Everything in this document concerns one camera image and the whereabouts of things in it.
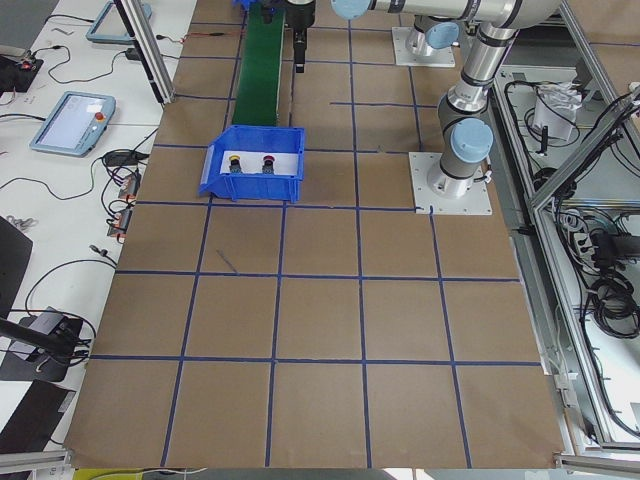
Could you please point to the near teach pendant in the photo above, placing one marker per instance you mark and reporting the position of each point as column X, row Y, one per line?
column 75, row 124

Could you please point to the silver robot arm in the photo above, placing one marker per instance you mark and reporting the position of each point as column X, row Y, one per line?
column 350, row 10
column 467, row 141

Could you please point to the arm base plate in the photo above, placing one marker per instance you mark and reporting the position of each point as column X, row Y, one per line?
column 432, row 48
column 436, row 193

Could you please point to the black power adapter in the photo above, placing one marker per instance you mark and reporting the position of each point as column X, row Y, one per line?
column 132, row 54

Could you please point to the white foam pad left bin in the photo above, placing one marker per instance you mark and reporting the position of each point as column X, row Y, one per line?
column 252, row 161

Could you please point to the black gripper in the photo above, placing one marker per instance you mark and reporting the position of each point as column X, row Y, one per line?
column 300, row 13

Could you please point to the yellow push button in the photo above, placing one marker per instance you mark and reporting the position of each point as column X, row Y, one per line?
column 234, row 164

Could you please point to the aluminium frame post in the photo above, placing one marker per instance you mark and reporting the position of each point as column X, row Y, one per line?
column 139, row 29

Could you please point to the left blue plastic bin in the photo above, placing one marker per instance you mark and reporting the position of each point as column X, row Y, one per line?
column 253, row 186

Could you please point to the green conveyor belt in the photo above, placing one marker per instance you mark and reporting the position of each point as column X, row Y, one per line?
column 257, row 94

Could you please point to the red push button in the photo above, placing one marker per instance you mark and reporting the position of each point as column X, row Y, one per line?
column 268, row 165

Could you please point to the teach pendant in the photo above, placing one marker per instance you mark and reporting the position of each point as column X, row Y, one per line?
column 108, row 27
column 75, row 124

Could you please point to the far teach pendant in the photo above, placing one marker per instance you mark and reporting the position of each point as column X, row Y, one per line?
column 108, row 27

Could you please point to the black monitor stand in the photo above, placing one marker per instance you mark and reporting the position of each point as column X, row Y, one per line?
column 40, row 351

